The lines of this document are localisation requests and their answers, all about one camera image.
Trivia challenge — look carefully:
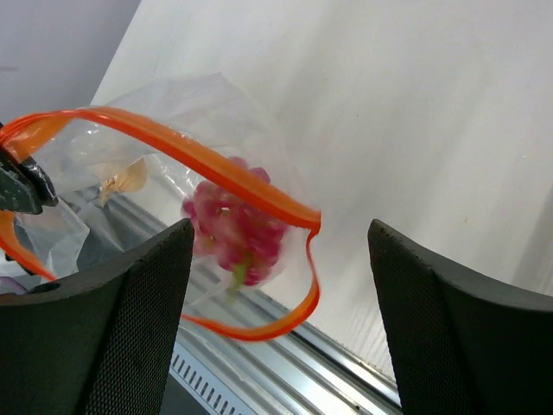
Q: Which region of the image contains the aluminium front rail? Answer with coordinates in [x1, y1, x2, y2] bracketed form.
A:
[99, 189, 403, 407]

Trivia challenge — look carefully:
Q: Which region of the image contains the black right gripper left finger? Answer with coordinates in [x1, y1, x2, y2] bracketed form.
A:
[1, 220, 194, 414]

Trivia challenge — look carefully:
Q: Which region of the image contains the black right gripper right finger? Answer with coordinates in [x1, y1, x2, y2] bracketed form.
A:
[367, 220, 552, 414]

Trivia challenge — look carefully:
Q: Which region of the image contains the clear orange zip top bag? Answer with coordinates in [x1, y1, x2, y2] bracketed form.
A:
[1, 73, 321, 342]

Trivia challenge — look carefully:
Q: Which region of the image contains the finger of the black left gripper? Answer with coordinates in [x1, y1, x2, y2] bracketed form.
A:
[1, 138, 59, 214]

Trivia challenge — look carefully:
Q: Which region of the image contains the red grape bunch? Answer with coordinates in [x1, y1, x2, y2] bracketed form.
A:
[181, 169, 294, 307]

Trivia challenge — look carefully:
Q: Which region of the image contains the white slotted cable duct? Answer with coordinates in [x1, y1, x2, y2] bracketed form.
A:
[169, 342, 255, 415]

